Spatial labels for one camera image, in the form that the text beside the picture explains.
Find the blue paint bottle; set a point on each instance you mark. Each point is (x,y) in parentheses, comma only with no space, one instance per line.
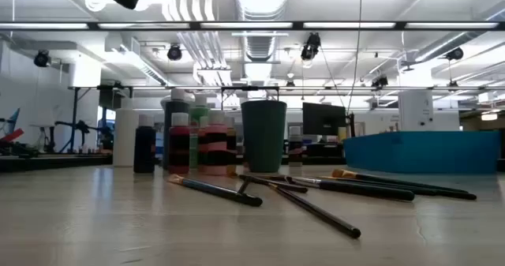
(144,151)

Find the green plastic cup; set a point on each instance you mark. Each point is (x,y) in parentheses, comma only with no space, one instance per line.
(263,139)

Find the thin pointed paintbrush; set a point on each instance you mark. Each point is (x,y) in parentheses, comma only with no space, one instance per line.
(221,192)

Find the small dark paint bottle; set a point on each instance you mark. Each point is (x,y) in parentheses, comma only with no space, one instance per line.
(295,147)

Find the thin brush gold ferrule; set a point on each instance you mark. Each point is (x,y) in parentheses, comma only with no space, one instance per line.
(276,184)

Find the long brush ribbed gold ferrule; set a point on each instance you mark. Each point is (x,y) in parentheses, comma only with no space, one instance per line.
(315,212)

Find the makeup brush silver ferrule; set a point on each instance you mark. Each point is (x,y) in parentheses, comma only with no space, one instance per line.
(367,190)

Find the blue plastic bin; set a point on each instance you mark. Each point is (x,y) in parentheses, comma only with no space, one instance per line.
(422,153)

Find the black lab robot arm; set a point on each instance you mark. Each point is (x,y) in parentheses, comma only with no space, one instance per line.
(19,151)
(83,127)

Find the tall green paint bottle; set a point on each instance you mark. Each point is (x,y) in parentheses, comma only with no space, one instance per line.
(199,110)

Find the red paint bottle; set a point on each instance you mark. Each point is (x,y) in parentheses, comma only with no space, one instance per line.
(179,147)

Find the orange paint bottle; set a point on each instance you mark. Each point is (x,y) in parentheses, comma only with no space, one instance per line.
(201,151)

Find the pink paint bottle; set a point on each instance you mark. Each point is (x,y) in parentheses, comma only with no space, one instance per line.
(216,147)

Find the black ceiling spotlight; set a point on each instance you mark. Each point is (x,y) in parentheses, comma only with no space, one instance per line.
(174,53)
(455,53)
(311,45)
(41,58)
(379,81)

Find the tall black bottle white cap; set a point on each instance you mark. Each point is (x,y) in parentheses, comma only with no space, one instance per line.
(176,106)

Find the blue board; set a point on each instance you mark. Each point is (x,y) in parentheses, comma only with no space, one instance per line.
(13,120)

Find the red board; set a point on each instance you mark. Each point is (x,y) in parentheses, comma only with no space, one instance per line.
(13,135)

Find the black lab workbench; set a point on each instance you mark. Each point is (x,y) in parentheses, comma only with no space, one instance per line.
(59,162)

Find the black computer monitor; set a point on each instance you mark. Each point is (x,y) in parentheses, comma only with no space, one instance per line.
(323,120)

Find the dark office desk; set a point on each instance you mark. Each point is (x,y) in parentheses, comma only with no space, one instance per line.
(323,153)

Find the yellow cup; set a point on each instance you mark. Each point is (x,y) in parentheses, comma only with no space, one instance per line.
(342,135)

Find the white cylindrical column unit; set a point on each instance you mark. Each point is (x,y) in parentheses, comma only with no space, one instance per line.
(416,112)

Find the black frame beam light strips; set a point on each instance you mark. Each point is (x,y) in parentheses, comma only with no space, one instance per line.
(236,25)

